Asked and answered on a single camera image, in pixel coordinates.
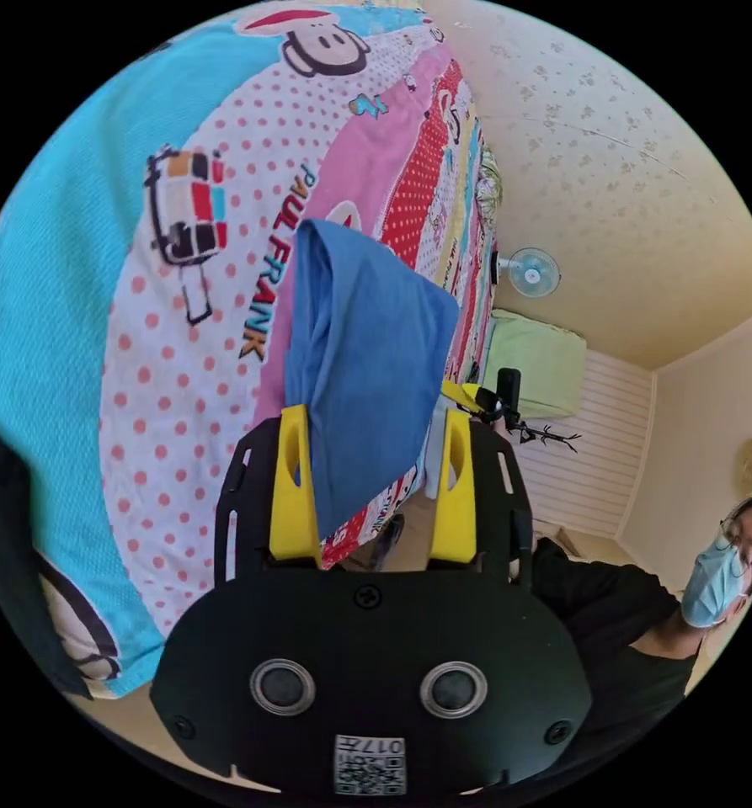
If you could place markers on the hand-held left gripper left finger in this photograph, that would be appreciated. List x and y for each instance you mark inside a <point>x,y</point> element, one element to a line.
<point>290,499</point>

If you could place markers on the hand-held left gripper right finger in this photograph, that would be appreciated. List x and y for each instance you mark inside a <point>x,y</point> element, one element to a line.
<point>456,505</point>

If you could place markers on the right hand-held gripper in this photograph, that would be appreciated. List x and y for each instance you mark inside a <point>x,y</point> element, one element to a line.
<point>497,410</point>

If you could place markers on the blue jeans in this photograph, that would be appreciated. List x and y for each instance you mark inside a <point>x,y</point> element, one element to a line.
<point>366,353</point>

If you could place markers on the light green curtain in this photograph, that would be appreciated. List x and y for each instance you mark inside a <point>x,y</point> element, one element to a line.
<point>536,366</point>

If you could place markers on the person's body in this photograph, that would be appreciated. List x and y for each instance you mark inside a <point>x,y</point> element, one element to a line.
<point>615,612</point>

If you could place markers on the bed with printed cartoon sheet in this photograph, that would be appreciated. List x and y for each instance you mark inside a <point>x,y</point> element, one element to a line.
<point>66,252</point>

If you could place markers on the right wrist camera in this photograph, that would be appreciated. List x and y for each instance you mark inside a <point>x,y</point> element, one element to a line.
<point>509,385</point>

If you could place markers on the white wall fan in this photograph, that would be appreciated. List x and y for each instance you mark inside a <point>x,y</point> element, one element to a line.
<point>532,273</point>

